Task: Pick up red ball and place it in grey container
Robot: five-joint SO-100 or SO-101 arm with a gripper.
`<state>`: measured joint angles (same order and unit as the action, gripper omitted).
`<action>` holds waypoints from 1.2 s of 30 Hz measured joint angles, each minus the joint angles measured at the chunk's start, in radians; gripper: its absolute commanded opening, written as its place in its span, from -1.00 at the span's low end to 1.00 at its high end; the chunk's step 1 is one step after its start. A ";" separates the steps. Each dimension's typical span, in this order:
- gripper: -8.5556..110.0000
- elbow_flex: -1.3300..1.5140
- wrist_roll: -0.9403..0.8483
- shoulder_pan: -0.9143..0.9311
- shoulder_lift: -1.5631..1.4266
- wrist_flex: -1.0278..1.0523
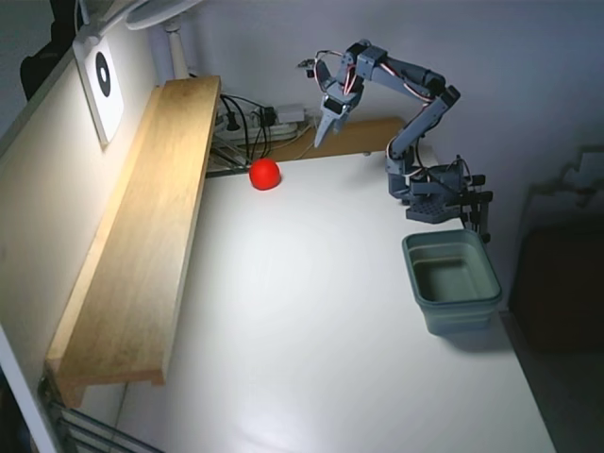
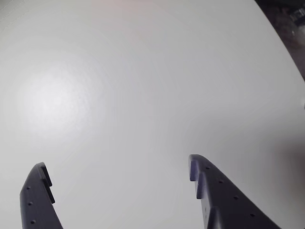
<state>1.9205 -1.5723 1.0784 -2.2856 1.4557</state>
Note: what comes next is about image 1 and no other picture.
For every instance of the blue-grey gripper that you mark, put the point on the blue-grey gripper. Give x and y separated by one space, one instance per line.
333 108

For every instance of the red ball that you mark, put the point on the red ball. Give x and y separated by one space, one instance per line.
265 173

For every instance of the blue-grey robot arm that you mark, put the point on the blue-grey robot arm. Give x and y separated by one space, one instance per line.
424 108

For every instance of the grey plastic container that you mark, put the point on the grey plastic container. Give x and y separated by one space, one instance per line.
453 302

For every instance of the wooden back board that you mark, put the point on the wooden back board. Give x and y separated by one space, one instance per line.
363 137

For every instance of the white power strip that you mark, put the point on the white power strip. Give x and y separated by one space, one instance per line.
283 128

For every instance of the black power plug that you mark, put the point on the black power plug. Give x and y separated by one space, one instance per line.
269 116

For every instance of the black table clamp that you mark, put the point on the black table clamp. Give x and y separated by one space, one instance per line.
482 212
475 181

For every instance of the white desk lamp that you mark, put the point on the white desk lamp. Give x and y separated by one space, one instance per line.
177 47

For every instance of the long wooden shelf plank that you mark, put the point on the long wooden shelf plank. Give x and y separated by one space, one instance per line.
141 245

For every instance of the dark box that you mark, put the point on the dark box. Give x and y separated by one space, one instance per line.
561 288

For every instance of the black bag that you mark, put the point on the black bag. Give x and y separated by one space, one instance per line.
45 56

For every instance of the small wrist camera board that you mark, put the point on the small wrist camera board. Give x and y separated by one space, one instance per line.
307 66

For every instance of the black metal shelf bracket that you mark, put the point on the black metal shelf bracket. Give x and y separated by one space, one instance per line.
226 162

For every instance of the white wall fixture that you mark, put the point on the white wall fixture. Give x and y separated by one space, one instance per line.
582 172

